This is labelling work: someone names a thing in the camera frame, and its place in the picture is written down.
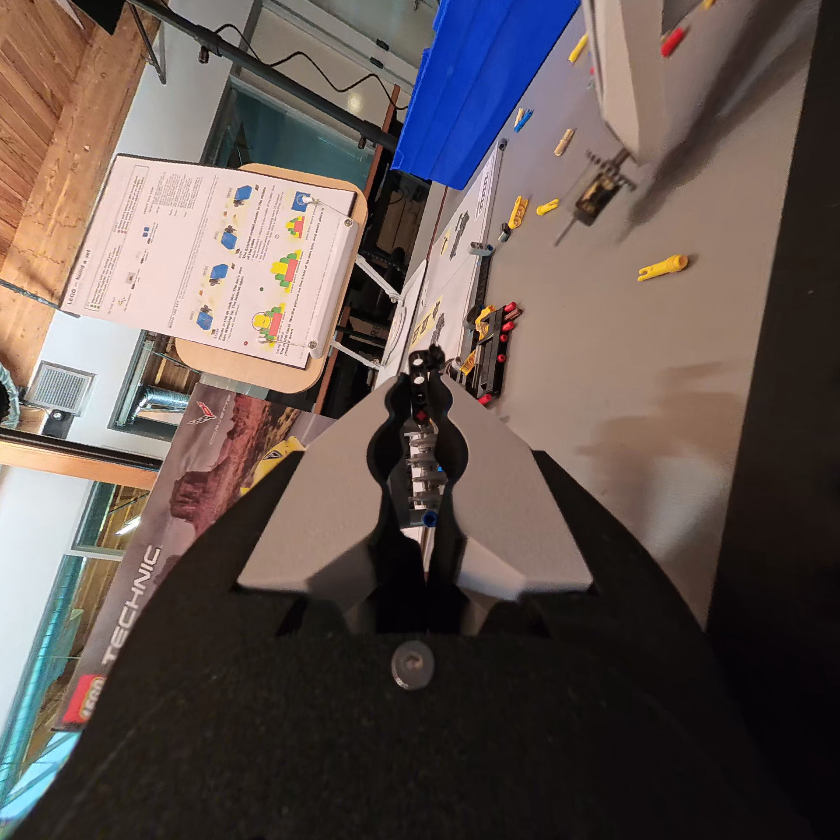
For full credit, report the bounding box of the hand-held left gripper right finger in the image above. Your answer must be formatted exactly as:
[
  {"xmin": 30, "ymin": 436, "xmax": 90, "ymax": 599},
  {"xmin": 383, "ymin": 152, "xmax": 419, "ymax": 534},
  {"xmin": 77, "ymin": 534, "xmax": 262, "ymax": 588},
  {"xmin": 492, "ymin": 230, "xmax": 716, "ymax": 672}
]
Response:
[{"xmin": 434, "ymin": 376, "xmax": 595, "ymax": 636}]

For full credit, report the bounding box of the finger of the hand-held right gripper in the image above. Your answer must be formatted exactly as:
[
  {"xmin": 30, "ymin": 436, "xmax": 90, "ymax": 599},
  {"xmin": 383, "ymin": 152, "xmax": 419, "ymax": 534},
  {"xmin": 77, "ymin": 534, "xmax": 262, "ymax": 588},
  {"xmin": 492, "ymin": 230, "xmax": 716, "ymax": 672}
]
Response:
[{"xmin": 581, "ymin": 0, "xmax": 698, "ymax": 163}]

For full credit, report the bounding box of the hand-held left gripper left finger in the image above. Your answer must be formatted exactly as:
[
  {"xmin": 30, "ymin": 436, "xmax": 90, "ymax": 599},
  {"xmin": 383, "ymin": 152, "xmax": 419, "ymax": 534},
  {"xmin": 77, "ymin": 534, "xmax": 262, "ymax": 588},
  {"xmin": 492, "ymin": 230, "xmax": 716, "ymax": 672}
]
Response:
[{"xmin": 236, "ymin": 374, "xmax": 403, "ymax": 634}]

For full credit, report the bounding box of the lego engine subassembly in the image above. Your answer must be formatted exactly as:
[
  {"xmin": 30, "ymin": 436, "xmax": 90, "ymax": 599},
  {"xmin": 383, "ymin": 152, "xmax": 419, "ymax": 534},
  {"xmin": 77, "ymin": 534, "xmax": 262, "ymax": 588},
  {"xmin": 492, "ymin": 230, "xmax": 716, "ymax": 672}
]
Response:
[{"xmin": 397, "ymin": 348, "xmax": 458, "ymax": 530}]

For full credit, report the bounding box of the grey lego differential housing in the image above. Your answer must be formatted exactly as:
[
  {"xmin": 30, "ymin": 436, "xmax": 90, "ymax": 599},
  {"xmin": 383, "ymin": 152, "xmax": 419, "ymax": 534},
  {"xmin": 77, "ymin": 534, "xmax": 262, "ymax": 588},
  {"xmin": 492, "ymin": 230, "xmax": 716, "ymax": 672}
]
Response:
[{"xmin": 573, "ymin": 148, "xmax": 639, "ymax": 228}]

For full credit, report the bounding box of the pile of small lego pins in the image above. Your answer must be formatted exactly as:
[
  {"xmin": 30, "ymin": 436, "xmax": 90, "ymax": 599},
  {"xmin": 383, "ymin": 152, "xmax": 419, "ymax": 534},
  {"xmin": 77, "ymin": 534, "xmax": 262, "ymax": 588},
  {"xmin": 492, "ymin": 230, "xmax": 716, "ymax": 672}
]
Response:
[{"xmin": 656, "ymin": 0, "xmax": 719, "ymax": 60}]

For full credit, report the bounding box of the yellow car lego set box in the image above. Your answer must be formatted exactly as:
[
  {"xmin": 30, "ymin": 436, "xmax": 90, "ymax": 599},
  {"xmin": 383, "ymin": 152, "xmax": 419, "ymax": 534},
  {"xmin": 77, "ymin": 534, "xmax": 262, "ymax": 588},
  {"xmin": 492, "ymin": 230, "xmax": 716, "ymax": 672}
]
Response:
[{"xmin": 52, "ymin": 384, "xmax": 340, "ymax": 731}]

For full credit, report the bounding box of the lego chassis assembly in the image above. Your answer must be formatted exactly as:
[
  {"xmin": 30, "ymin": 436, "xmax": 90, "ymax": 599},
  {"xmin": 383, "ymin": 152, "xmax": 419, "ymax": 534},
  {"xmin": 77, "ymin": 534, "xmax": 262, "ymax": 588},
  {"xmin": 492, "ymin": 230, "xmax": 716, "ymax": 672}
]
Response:
[{"xmin": 451, "ymin": 239, "xmax": 524, "ymax": 409}]

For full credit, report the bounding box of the lego instruction booklet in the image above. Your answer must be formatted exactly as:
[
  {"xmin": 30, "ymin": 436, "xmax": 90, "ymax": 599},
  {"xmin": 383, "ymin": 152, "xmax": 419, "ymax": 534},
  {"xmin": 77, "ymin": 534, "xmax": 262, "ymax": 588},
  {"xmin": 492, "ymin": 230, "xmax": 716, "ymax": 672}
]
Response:
[{"xmin": 386, "ymin": 141, "xmax": 508, "ymax": 370}]

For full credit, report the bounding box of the blue plastic bin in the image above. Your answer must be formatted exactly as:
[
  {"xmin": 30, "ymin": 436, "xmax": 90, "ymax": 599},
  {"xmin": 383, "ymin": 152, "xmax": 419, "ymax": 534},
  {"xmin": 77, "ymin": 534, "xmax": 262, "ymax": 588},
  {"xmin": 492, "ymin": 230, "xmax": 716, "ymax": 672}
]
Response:
[{"xmin": 392, "ymin": 0, "xmax": 589, "ymax": 193}]

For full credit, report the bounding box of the white board stand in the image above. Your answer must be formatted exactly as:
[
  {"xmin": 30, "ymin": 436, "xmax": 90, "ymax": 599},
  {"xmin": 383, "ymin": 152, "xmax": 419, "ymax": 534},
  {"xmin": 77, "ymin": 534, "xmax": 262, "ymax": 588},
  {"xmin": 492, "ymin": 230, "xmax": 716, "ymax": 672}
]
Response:
[{"xmin": 328, "ymin": 252, "xmax": 412, "ymax": 370}]

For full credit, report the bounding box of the printed instruction board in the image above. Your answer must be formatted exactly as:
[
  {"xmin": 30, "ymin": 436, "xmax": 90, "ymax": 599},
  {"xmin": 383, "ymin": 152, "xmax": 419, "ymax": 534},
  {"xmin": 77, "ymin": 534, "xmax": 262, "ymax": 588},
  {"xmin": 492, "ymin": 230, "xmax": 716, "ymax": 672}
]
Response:
[{"xmin": 59, "ymin": 154, "xmax": 370, "ymax": 396}]

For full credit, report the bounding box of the white air vent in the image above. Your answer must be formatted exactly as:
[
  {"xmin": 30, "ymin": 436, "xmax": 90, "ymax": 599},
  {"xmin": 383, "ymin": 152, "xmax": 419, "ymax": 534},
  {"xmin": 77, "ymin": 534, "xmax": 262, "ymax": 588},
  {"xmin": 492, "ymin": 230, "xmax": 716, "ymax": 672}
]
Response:
[{"xmin": 25, "ymin": 361, "xmax": 97, "ymax": 417}]

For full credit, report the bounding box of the black light stand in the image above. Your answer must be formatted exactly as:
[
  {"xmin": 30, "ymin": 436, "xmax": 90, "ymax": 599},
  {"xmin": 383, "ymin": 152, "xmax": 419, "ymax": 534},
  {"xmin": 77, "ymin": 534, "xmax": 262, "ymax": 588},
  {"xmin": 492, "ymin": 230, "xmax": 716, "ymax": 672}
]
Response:
[{"xmin": 125, "ymin": 0, "xmax": 403, "ymax": 156}]

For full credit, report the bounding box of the silver air duct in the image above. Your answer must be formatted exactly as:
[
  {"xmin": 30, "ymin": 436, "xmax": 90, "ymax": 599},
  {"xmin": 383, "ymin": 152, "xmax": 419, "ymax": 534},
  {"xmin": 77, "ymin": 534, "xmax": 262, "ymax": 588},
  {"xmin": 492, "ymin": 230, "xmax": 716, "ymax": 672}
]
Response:
[{"xmin": 134, "ymin": 387, "xmax": 199, "ymax": 425}]

